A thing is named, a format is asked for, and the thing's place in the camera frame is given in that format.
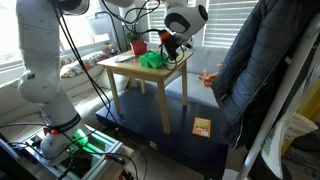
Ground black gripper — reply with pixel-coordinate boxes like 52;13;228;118
159;30;179;60

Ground green plastic container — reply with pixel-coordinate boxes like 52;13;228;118
139;52;167;69

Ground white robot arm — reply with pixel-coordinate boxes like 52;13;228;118
16;0;90;166

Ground red patterned box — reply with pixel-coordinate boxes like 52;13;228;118
130;41;147;55

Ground small wooden table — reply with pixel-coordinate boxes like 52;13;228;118
96;45;194;135

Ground white paper sheets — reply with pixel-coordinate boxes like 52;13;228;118
115;55;135;63

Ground orange toy on sofa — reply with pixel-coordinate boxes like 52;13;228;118
197;70;219;87

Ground white lamp shade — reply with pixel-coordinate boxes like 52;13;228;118
86;13;112;35

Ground orange booklet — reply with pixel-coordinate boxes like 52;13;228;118
192;117;211;138

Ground dark hanging jacket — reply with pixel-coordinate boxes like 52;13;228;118
211;0;320;148

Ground dark low platform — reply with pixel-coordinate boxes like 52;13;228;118
96;88;230;180

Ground floral pillow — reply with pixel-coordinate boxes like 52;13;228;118
60;44;121;78

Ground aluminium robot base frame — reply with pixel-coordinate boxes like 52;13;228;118
23;127;131;180

